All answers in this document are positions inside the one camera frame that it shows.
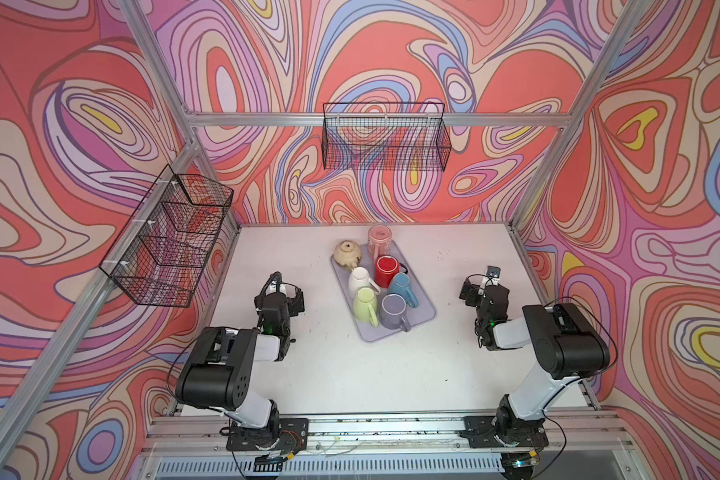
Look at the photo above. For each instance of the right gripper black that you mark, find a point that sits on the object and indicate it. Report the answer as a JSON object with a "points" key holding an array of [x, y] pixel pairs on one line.
{"points": [[476, 291]]}

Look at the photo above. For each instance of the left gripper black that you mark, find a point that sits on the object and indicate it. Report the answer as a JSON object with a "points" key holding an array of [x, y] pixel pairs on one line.
{"points": [[276, 294]]}

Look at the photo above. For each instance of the light green mug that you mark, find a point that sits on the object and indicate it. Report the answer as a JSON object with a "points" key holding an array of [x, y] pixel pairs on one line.
{"points": [[365, 306]]}

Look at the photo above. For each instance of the blue floral mug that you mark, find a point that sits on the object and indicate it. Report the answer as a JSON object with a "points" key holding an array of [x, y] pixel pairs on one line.
{"points": [[401, 285]]}

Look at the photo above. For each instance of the lavender mug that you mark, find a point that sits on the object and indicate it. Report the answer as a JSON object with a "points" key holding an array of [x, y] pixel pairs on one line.
{"points": [[392, 313]]}

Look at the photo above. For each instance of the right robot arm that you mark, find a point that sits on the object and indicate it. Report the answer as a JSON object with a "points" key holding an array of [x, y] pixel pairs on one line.
{"points": [[566, 346]]}

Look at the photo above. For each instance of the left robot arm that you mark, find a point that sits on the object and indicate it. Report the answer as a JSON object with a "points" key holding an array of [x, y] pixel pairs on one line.
{"points": [[217, 374]]}

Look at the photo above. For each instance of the white mug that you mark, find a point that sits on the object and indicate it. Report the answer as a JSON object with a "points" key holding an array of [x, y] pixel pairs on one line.
{"points": [[360, 278]]}

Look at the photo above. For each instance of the red mug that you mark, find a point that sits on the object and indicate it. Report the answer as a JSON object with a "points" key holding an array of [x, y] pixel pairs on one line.
{"points": [[386, 268]]}

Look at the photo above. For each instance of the pink patterned mug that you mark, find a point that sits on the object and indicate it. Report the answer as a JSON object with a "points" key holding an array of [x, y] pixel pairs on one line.
{"points": [[379, 241]]}

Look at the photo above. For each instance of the beige ceramic teapot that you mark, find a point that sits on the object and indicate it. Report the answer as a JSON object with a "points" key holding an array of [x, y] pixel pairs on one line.
{"points": [[347, 255]]}

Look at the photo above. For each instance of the lavender tray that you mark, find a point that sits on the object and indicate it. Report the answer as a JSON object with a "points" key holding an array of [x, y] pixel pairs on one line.
{"points": [[425, 312]]}

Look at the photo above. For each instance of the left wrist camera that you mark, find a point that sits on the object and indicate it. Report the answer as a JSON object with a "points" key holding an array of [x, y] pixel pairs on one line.
{"points": [[276, 284]]}

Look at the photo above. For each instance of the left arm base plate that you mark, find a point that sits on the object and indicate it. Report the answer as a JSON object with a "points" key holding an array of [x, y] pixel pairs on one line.
{"points": [[288, 435]]}

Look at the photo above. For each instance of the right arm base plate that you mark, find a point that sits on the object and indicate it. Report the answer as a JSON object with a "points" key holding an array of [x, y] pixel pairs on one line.
{"points": [[494, 432]]}

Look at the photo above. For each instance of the black wire basket left wall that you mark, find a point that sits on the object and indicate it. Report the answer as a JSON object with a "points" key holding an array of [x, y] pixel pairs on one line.
{"points": [[177, 224]]}

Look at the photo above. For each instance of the black wire basket wall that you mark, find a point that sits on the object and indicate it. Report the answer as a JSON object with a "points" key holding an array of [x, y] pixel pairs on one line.
{"points": [[177, 224], [385, 135]]}

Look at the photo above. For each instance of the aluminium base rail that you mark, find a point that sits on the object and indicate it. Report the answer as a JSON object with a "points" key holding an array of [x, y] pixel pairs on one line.
{"points": [[581, 444]]}

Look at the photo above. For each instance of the black wire basket back wall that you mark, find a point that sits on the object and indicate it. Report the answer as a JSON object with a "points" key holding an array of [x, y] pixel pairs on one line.
{"points": [[385, 135]]}

